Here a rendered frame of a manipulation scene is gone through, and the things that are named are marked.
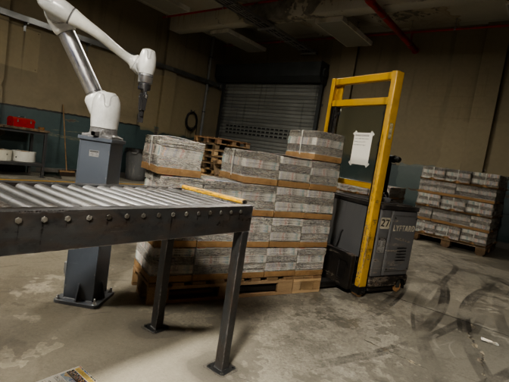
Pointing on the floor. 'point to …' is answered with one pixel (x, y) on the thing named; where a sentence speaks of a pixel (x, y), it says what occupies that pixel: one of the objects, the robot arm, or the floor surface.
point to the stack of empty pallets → (216, 151)
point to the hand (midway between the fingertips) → (140, 116)
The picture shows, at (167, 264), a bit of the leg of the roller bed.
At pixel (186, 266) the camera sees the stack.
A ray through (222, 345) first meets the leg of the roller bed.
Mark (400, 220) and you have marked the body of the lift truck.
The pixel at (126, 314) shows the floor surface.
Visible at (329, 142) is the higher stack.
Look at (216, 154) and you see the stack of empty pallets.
